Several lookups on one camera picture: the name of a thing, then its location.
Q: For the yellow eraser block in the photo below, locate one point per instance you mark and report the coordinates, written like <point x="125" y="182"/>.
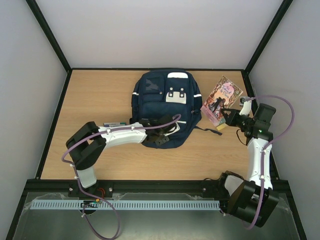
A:
<point x="221" y="126"/>

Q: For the purple cap marker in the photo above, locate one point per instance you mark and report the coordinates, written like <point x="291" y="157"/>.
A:
<point x="107" y="124"/>

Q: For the green cap marker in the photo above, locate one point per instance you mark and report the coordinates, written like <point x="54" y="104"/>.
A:
<point x="120" y="123"/>

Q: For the black aluminium frame rail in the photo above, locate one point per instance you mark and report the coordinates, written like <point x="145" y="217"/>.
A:
<point x="107" y="188"/>

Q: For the light blue cable duct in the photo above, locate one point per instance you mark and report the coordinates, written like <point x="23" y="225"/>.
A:
<point x="127" y="205"/>

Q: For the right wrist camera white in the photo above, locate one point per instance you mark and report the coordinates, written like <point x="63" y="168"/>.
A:
<point x="246" y="103"/>

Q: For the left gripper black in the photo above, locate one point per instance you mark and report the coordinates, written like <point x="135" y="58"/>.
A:
<point x="160" y="142"/>

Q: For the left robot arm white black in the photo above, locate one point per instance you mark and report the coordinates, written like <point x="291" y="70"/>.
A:
<point x="86" y="145"/>

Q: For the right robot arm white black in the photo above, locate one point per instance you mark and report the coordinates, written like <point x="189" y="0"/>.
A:
<point x="252" y="199"/>

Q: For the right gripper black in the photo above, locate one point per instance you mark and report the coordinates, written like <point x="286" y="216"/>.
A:
<point x="234" y="119"/>

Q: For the purple illustrated book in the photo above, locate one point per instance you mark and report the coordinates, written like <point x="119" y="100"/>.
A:
<point x="223" y="96"/>

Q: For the navy blue backpack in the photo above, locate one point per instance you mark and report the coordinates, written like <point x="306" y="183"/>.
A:
<point x="168" y="92"/>

